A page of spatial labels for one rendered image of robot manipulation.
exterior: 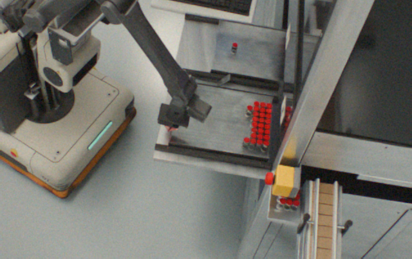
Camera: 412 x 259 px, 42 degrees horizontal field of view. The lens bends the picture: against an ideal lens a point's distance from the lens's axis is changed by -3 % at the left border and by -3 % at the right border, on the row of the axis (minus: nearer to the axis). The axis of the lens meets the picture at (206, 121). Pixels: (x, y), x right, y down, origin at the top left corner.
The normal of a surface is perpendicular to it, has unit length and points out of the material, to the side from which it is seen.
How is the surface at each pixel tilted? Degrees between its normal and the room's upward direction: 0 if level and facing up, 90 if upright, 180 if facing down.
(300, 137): 90
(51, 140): 0
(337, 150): 90
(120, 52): 0
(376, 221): 90
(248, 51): 0
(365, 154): 90
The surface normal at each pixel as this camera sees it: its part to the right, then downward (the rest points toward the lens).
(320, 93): -0.14, 0.81
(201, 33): 0.10, -0.56
